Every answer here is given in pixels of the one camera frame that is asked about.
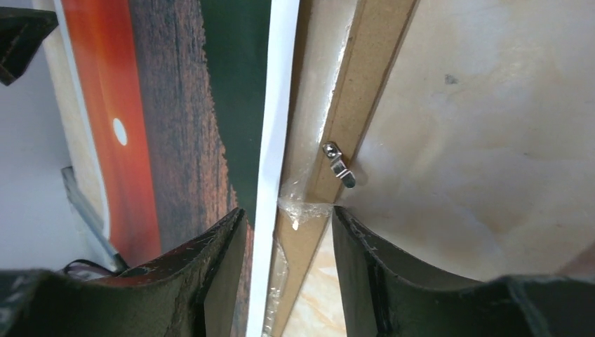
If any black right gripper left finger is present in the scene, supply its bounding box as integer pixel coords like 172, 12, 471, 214
1, 209, 247, 336

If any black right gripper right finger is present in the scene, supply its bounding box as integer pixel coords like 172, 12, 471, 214
332, 206, 594, 336

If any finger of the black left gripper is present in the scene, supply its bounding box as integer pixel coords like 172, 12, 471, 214
1, 7, 58, 86

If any brown fibreboard backing board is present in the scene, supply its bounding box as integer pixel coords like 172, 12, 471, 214
263, 1, 594, 336

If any sunset landscape photo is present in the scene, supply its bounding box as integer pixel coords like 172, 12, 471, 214
55, 1, 300, 336

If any small metal turn clip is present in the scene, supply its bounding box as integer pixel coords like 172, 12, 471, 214
322, 141, 356, 189

